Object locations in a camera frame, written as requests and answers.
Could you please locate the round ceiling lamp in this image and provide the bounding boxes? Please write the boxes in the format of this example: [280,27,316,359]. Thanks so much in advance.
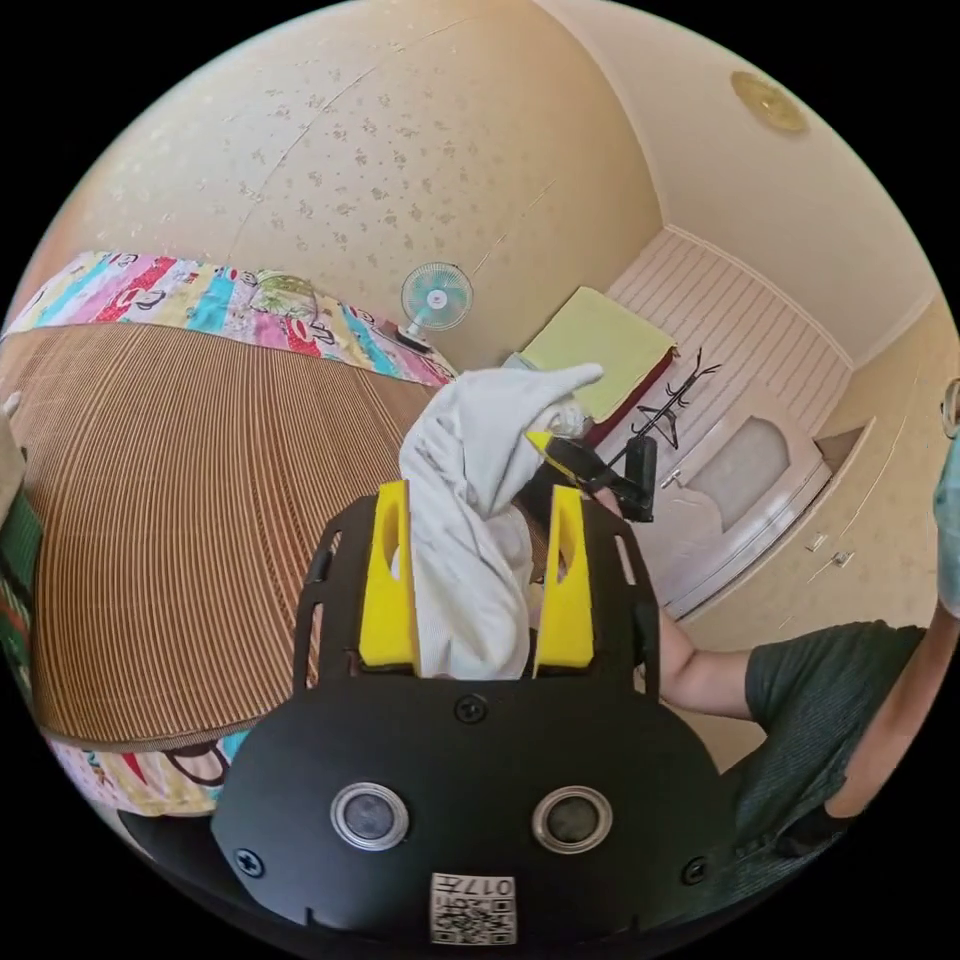
[729,70,813,137]

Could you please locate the white pants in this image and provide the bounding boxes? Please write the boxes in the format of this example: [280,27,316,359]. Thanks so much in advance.
[397,362,606,682]

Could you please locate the bed with woven mat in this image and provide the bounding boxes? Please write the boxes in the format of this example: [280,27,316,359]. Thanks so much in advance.
[0,249,460,819]

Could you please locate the black coat rack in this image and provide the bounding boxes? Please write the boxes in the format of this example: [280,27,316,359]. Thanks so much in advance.
[605,347,723,481]

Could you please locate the pile of clothes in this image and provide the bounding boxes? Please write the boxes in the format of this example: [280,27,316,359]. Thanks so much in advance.
[0,388,45,708]

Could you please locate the person's body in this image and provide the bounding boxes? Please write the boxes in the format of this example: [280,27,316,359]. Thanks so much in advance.
[716,377,960,905]

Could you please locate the yellow-green folded quilt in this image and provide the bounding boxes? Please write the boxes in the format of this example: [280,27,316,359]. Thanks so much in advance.
[515,284,679,445]

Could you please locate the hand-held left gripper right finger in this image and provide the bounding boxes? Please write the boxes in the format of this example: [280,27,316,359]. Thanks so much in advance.
[532,483,598,679]

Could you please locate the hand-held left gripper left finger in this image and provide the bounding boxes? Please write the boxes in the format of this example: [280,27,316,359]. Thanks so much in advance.
[358,479,416,670]

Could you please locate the person's left hand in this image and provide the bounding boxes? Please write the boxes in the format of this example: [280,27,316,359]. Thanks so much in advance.
[778,798,854,861]

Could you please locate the person's right forearm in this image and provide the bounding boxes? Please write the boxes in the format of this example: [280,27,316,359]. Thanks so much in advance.
[657,620,754,724]

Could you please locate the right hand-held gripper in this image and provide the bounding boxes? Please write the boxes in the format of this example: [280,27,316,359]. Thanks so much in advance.
[515,429,654,528]

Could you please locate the small teal fan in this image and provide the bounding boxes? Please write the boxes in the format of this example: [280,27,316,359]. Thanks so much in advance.
[395,260,476,355]

